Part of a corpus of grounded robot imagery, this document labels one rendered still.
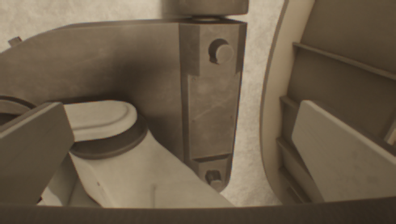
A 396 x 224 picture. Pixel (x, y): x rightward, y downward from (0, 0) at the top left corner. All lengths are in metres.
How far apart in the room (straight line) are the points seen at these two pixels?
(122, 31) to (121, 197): 0.31
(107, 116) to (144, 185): 0.13
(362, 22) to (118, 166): 0.61
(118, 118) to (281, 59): 0.56
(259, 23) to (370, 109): 0.38
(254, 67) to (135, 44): 0.42
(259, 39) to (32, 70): 0.61
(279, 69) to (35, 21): 0.73
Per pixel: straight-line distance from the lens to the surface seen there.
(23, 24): 0.69
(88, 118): 0.36
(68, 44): 0.48
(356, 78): 0.61
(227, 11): 0.44
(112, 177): 0.31
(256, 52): 0.72
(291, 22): 0.73
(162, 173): 0.30
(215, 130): 0.54
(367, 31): 0.62
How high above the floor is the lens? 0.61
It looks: 59 degrees down
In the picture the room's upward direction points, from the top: 155 degrees clockwise
